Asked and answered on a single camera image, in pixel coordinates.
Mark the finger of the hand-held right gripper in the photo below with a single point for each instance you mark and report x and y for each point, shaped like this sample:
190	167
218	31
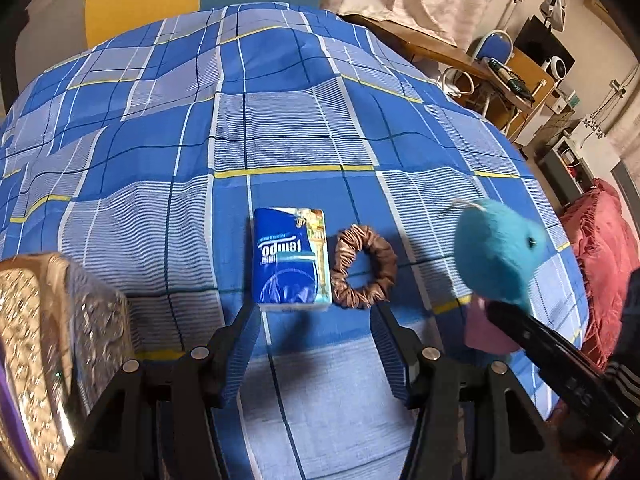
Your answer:
540	347

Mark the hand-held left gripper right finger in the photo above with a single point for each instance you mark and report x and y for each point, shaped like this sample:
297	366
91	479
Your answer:
392	355

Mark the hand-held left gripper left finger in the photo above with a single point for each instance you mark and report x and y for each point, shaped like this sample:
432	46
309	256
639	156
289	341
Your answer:
245	340

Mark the pink plush toy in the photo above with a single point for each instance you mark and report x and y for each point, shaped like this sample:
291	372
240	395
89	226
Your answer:
482	330

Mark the blue tissue packet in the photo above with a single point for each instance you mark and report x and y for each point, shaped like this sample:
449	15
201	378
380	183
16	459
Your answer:
285	260

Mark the brown satin scrunchie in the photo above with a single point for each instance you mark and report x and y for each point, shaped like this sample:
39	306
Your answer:
384	265

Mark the teal plush toy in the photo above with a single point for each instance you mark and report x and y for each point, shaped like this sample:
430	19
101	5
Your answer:
495	250

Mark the gold glitter woven box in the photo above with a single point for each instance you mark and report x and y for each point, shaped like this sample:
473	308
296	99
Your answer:
30	310

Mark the red quilt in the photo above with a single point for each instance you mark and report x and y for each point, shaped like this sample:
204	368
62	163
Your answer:
605	240

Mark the grey cabinet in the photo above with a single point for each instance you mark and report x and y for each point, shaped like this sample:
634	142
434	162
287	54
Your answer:
562	170

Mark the blue plaid bed sheet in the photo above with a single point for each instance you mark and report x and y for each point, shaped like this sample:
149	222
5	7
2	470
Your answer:
150	160

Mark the cardboard box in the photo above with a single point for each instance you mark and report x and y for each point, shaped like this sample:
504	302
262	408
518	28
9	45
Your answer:
550	132

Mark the green hand tool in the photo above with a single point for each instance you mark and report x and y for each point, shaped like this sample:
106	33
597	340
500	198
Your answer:
510	80

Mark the white power strip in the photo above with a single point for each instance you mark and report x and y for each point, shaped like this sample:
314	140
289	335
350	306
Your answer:
619	87

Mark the white round device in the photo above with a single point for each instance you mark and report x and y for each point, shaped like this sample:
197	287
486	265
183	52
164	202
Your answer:
556	66

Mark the blue chair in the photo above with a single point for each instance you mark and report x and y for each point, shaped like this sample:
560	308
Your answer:
492	50

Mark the wooden desk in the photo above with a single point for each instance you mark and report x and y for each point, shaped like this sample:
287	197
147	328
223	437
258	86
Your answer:
425	49

